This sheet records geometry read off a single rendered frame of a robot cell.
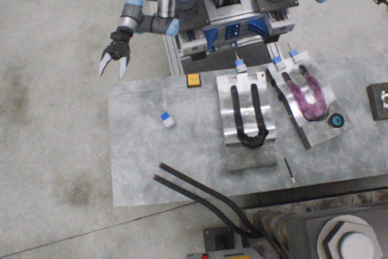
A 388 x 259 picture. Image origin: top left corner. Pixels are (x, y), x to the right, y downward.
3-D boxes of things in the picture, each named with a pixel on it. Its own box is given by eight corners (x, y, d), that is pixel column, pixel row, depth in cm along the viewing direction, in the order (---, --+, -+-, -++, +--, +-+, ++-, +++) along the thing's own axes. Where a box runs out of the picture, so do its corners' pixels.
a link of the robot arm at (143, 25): (153, 38, 152) (148, 26, 141) (128, 34, 153) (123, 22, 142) (157, 23, 154) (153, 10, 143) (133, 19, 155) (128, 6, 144)
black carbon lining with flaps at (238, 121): (228, 87, 187) (229, 80, 178) (258, 84, 187) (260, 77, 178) (237, 151, 178) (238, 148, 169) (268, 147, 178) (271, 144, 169)
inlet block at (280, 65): (266, 53, 196) (268, 49, 190) (274, 50, 196) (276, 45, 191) (277, 73, 192) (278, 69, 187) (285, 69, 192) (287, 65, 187)
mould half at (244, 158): (216, 82, 196) (216, 73, 183) (262, 77, 195) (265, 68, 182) (227, 171, 183) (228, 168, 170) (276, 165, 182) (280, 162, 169)
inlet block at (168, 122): (155, 109, 193) (153, 107, 188) (163, 104, 194) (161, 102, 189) (167, 128, 190) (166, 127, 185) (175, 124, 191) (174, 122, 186)
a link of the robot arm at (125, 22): (136, 19, 133) (116, 14, 133) (133, 29, 132) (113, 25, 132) (137, 27, 141) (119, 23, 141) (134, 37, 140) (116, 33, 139)
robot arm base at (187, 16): (168, 2, 183) (166, -8, 174) (196, -4, 184) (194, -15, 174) (174, 25, 180) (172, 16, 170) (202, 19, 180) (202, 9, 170)
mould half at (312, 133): (266, 70, 196) (268, 63, 185) (305, 54, 197) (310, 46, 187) (306, 150, 183) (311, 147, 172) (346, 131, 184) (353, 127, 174)
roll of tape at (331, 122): (326, 127, 175) (328, 126, 171) (328, 113, 176) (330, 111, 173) (341, 131, 174) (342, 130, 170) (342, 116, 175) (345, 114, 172)
